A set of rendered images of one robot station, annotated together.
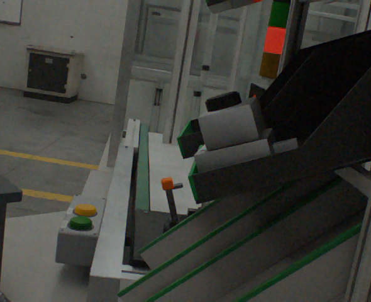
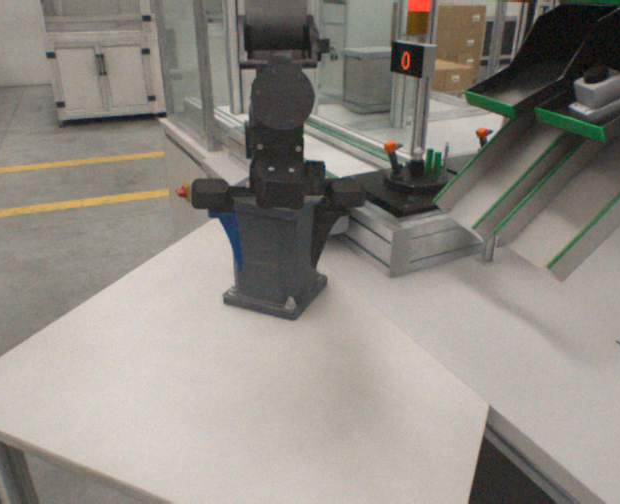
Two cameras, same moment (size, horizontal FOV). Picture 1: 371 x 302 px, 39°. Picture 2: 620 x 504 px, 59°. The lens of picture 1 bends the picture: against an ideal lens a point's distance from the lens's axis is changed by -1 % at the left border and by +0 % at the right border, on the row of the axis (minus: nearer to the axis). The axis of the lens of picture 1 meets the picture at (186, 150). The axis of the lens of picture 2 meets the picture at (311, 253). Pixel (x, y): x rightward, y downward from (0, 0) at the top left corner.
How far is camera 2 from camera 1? 0.60 m
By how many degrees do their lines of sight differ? 25
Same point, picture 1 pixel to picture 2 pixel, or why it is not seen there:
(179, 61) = (234, 26)
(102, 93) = (10, 74)
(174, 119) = (240, 88)
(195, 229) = (472, 172)
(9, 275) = not seen: hidden behind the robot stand
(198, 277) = (532, 198)
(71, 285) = (333, 251)
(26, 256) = not seen: hidden behind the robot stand
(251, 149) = not seen: outside the picture
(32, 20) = not seen: outside the picture
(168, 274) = (505, 203)
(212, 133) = (600, 98)
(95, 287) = (396, 238)
